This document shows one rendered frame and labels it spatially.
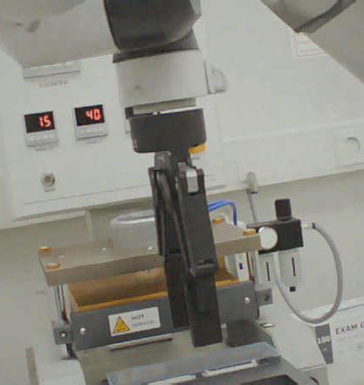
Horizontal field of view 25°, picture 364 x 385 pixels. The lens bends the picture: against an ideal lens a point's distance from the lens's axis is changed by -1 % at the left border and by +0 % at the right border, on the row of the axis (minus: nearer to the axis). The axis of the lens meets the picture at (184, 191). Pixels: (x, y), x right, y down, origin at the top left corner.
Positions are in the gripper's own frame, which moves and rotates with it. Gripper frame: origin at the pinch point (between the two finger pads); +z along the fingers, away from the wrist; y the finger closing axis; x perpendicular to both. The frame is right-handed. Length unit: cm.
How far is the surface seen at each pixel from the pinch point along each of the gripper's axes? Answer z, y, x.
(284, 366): 8.1, 0.3, 9.0
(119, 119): -19.9, -38.6, 2.2
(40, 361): 7.5, -18.5, -15.3
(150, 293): 1.7, -17.9, -0.8
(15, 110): -23.2, -39.0, -12.5
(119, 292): 1.7, -21.7, -4.0
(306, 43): -30, -74, 48
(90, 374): 14.6, -31.9, -8.3
